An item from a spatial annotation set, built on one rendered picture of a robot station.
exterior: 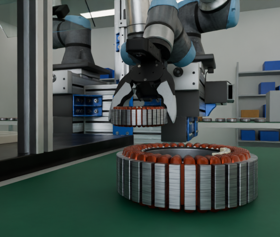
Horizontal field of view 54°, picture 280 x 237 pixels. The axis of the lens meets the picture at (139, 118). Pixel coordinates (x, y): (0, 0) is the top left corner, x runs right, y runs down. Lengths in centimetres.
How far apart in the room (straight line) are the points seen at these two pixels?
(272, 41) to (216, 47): 125
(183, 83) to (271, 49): 630
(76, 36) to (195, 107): 63
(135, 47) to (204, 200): 39
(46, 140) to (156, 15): 44
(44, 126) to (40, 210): 17
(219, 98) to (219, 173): 101
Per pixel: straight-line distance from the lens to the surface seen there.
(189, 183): 18
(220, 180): 18
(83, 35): 129
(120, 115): 50
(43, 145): 35
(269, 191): 26
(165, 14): 70
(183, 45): 76
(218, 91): 119
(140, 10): 85
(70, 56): 126
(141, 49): 53
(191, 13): 112
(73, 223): 18
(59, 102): 115
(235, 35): 724
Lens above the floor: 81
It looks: 1 degrees down
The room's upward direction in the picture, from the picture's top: straight up
